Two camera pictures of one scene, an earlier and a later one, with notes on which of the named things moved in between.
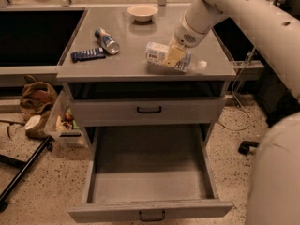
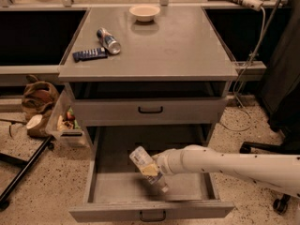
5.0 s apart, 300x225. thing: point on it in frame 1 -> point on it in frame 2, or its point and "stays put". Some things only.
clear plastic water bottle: [156, 53] -> [143, 159]
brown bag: [35, 103] stays put
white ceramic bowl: [142, 13] stays put
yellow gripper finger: [174, 55] -> [150, 170]
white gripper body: [186, 36] -> [162, 163]
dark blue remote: [88, 54] stays put
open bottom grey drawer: [153, 172] stays put
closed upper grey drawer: [150, 112] stays put
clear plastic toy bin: [63, 123] stays put
